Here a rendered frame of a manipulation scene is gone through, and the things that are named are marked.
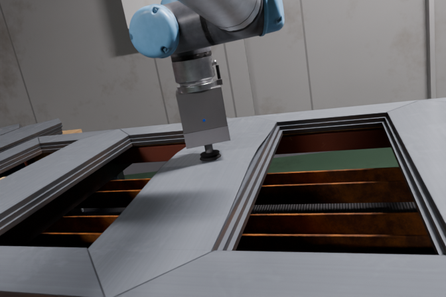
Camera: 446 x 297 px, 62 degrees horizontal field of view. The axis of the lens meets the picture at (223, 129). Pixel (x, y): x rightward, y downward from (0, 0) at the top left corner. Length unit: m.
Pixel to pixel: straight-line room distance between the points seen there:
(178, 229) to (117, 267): 0.09
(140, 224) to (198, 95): 0.25
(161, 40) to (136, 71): 2.63
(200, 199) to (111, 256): 0.16
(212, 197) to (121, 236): 0.14
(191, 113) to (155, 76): 2.46
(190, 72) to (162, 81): 2.46
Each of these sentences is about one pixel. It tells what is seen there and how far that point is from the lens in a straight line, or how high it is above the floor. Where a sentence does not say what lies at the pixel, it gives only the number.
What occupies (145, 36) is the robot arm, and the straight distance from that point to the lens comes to 0.55.
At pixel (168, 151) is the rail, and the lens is 1.09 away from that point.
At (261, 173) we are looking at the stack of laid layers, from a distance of 0.71.
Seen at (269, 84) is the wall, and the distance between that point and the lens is 2.99.
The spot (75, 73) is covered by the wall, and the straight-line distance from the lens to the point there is 3.40.
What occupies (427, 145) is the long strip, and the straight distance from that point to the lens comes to 0.74.
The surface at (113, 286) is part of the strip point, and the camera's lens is 0.46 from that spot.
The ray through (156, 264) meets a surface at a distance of 0.47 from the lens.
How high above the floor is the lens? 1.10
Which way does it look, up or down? 15 degrees down
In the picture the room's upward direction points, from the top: 10 degrees counter-clockwise
